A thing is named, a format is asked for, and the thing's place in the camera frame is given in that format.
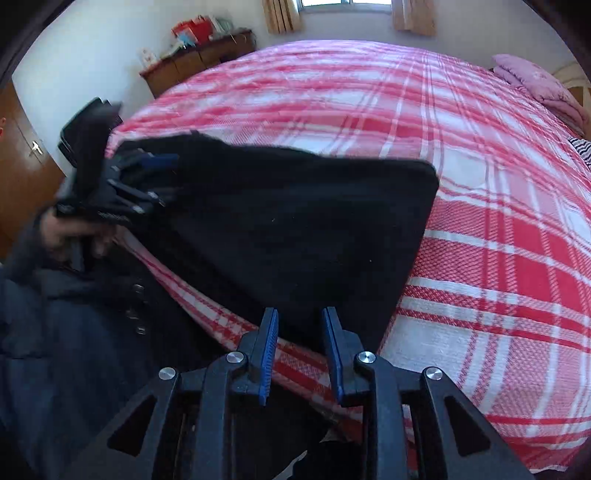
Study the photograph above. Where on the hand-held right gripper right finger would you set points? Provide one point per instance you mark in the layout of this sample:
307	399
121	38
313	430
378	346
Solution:
334	355

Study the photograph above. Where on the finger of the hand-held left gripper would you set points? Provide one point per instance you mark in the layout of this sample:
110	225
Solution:
152	161
138	194

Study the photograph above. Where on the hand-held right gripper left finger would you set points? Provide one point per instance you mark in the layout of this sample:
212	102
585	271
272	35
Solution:
268	355

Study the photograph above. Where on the black pants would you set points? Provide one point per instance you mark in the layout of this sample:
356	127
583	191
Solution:
277	230

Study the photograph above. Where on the person's left hand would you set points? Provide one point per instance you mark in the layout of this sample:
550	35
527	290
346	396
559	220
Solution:
55	233

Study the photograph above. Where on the brown wooden door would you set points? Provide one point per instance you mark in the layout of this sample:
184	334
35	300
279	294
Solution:
23	184

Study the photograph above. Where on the brown wooden desk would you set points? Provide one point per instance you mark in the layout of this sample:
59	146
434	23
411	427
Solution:
184	69

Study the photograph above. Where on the red gift bag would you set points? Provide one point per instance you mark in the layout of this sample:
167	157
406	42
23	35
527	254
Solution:
194	30

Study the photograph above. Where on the person's dark jacket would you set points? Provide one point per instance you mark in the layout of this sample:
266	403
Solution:
69	369

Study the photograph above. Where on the beige floral curtain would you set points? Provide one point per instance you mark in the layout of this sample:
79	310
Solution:
279	16
413	18

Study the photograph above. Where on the red plaid bed sheet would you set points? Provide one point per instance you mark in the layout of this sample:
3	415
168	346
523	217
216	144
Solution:
485	207

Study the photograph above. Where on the small sliding window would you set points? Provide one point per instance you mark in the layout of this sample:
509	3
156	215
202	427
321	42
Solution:
346	3

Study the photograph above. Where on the striped pillow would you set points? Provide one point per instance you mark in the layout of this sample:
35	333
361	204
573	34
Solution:
582	147

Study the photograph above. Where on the pink folded quilt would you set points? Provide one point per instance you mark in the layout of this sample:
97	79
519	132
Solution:
540	83

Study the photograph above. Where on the cream and brown headboard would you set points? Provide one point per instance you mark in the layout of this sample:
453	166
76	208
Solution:
577	76

